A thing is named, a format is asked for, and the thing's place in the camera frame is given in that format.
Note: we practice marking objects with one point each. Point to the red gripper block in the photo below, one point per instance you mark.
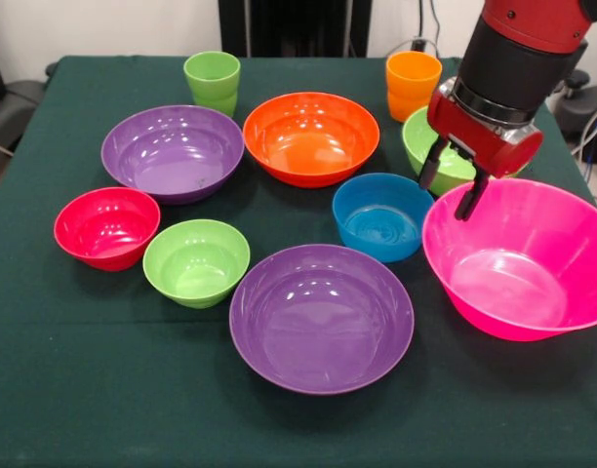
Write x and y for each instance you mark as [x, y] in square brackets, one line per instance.
[474, 136]

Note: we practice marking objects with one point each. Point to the large green plastic bowl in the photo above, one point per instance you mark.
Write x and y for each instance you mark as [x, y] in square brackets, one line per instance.
[454, 169]

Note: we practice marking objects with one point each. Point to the blue plastic bowl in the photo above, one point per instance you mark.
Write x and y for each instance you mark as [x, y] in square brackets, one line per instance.
[376, 229]

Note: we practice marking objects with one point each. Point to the pink plastic bowl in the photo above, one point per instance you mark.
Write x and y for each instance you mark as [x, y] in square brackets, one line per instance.
[523, 273]

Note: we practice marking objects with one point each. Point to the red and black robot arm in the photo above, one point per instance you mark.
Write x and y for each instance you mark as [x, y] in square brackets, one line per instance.
[513, 63]

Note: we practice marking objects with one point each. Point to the orange plastic cup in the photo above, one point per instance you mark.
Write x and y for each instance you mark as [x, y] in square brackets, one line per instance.
[410, 92]

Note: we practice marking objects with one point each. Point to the orange plastic bowl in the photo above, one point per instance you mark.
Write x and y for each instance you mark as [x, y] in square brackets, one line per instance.
[303, 151]

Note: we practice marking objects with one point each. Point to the purple plastic bowl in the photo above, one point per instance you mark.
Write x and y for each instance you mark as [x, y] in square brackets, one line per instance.
[171, 161]
[323, 322]

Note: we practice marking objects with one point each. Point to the black cabinet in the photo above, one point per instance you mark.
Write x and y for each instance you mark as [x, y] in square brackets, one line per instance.
[289, 24]

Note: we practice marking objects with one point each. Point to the green plastic cup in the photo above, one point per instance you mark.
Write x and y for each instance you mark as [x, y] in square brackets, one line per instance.
[211, 88]

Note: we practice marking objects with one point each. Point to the small green plastic bowl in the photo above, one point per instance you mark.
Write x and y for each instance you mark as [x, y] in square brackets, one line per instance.
[196, 268]

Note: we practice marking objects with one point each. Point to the red plastic bowl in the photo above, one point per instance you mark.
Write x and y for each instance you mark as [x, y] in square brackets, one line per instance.
[106, 229]

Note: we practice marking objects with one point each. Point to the dark green tablecloth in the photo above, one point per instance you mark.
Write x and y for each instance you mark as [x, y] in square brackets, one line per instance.
[84, 365]

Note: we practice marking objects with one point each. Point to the black chair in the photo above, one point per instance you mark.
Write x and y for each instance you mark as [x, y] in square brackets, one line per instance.
[15, 107]

